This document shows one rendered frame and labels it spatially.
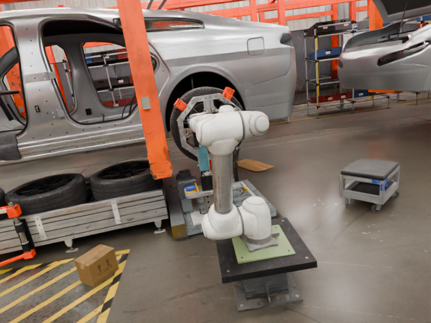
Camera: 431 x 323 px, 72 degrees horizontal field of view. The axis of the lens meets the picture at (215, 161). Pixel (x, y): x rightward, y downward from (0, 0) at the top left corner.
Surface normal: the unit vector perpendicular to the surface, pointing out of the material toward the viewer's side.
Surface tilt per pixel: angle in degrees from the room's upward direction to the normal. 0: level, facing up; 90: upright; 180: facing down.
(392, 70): 89
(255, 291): 90
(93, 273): 90
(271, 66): 90
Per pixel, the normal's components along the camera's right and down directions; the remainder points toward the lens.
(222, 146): 0.19, 0.65
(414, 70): -0.53, 0.33
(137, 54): 0.20, 0.26
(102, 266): 0.84, 0.04
